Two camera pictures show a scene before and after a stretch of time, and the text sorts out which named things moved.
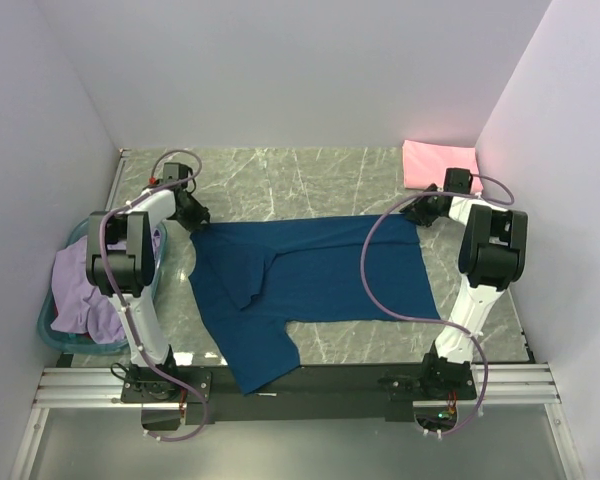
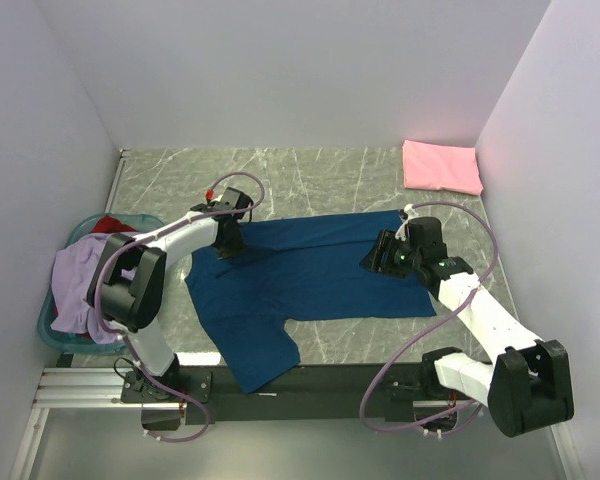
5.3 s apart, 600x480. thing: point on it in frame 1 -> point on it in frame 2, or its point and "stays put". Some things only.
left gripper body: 193,215 -> 228,248
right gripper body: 425,209 -> 399,260
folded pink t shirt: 425,164 stays put
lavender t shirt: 78,305 stays put
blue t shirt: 251,278 stays put
